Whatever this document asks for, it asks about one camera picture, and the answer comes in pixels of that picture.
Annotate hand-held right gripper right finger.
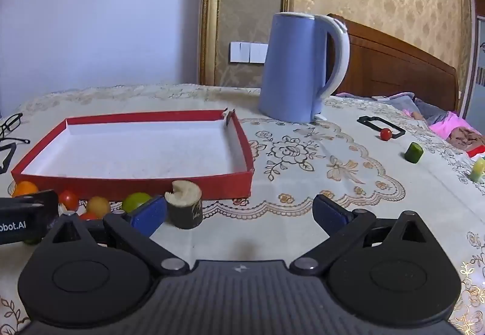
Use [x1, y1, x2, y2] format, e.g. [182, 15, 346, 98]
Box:
[290, 194, 442, 277]

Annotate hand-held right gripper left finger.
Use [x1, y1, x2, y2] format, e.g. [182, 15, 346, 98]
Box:
[40, 196, 190, 277]

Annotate small orange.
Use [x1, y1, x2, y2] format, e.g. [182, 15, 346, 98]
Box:
[12, 181, 39, 198]

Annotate red cardboard box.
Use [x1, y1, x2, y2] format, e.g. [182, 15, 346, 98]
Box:
[11, 109, 254, 201]

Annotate yellow longan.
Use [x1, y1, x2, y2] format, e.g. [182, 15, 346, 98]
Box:
[86, 196, 112, 217]

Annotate black eyeglasses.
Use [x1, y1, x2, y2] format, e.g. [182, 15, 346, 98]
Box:
[0, 113, 31, 145]

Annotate dark green cucumber piece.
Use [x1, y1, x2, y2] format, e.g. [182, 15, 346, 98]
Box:
[404, 143, 423, 163]

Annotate grey pillow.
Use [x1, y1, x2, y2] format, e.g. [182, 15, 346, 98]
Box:
[369, 92, 448, 124]

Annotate blue electric kettle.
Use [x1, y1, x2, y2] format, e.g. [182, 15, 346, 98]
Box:
[258, 12, 351, 124]

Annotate pink bedding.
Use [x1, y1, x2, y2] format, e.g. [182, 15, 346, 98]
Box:
[428, 111, 485, 158]

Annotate pale green cucumber piece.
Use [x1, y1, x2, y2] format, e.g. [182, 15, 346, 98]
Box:
[470, 157, 485, 183]

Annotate brown wooden headboard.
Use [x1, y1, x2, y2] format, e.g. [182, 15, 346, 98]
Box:
[326, 13, 458, 113]

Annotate black plastic frame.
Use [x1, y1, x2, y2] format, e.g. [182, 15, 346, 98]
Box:
[357, 115, 406, 139]
[0, 142, 17, 174]

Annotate white wall switch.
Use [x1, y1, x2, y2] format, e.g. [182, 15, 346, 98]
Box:
[229, 41, 268, 64]

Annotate gold wall moulding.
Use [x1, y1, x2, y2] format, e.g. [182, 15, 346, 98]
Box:
[199, 0, 297, 86]

